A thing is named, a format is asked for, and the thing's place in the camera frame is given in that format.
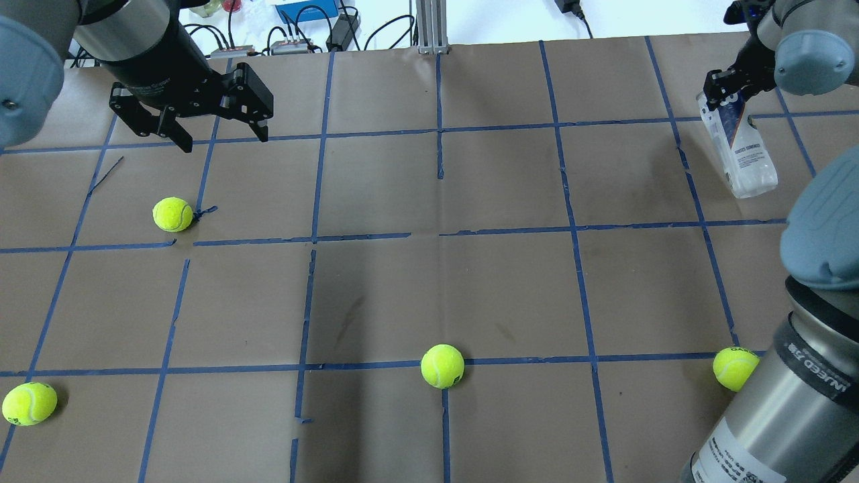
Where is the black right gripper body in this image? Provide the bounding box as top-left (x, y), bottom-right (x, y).
top-left (703, 37), bottom-right (776, 112)

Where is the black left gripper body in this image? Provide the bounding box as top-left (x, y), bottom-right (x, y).
top-left (109, 63), bottom-right (275, 129)

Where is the clear tennis ball can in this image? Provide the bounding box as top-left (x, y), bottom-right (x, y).
top-left (696, 92), bottom-right (778, 199)

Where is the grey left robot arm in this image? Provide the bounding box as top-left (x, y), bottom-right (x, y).
top-left (1, 1), bottom-right (275, 153)

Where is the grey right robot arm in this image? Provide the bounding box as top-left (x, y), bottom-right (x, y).
top-left (677, 1), bottom-right (858, 482)

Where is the yellow tennis ball upper left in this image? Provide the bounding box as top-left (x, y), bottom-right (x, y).
top-left (152, 197), bottom-right (194, 233)

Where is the yellow tennis ball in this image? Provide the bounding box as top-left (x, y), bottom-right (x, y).
top-left (712, 346), bottom-right (760, 392)
top-left (152, 197), bottom-right (194, 233)
top-left (2, 382), bottom-right (58, 426)
top-left (419, 343), bottom-right (464, 389)

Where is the yellow tennis ball right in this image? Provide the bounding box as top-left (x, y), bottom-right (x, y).
top-left (712, 346), bottom-right (760, 392)

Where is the yellow tennis ball centre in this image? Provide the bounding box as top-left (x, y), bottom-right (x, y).
top-left (419, 343), bottom-right (464, 389)

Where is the yellow tennis ball lower left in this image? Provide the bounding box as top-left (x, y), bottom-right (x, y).
top-left (2, 382), bottom-right (58, 426)

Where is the grey connector box left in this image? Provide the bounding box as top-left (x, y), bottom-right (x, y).
top-left (209, 45), bottom-right (258, 59)

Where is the grey connector box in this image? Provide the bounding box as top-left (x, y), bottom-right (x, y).
top-left (268, 40), bottom-right (315, 56)
top-left (209, 45), bottom-right (258, 59)

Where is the grey connector box right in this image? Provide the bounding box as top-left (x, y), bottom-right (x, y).
top-left (268, 40), bottom-right (315, 56)

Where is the blue box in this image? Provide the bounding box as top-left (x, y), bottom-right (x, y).
top-left (267, 1), bottom-right (340, 23)

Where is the black power adapter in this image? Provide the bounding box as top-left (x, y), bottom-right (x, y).
top-left (325, 13), bottom-right (361, 52)

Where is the aluminium frame post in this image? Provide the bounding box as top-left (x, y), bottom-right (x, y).
top-left (415, 0), bottom-right (449, 55)

